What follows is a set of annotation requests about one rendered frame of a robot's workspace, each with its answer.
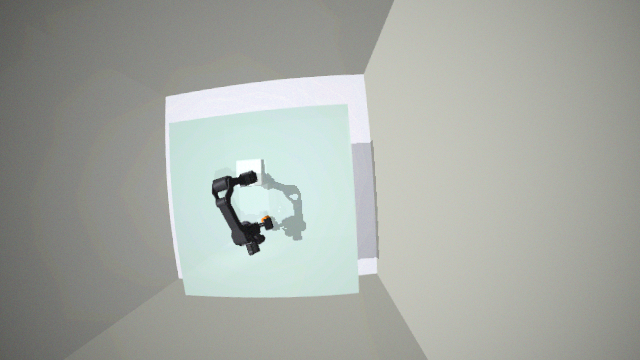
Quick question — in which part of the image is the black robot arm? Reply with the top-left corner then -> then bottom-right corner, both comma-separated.
212,170 -> 266,256

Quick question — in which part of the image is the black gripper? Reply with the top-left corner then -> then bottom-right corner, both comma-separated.
247,217 -> 273,236

